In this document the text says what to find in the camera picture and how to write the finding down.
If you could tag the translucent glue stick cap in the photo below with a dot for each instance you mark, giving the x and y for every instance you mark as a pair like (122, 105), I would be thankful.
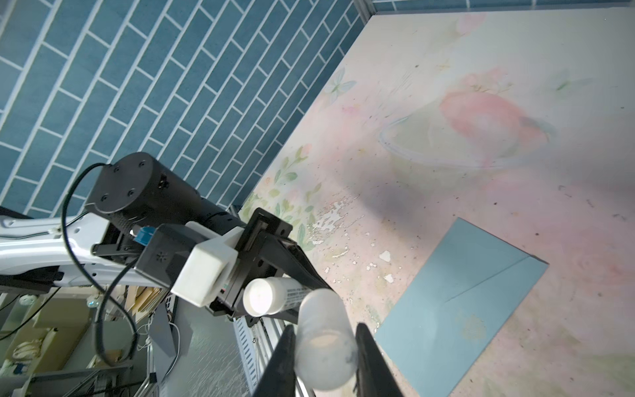
(326, 352)

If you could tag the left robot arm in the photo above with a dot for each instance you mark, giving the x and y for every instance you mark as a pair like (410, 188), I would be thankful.
(39, 254)

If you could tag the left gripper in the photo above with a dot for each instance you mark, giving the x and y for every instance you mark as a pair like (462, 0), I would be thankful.
(138, 194)

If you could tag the white glue stick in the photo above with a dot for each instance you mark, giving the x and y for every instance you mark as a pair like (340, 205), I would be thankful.
(273, 295)

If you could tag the teal envelope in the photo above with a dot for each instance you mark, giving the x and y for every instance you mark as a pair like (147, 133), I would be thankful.
(463, 295)

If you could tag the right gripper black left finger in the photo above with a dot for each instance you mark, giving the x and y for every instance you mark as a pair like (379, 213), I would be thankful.
(279, 379)

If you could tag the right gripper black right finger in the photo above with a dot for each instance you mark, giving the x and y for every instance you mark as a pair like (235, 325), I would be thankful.
(374, 377)

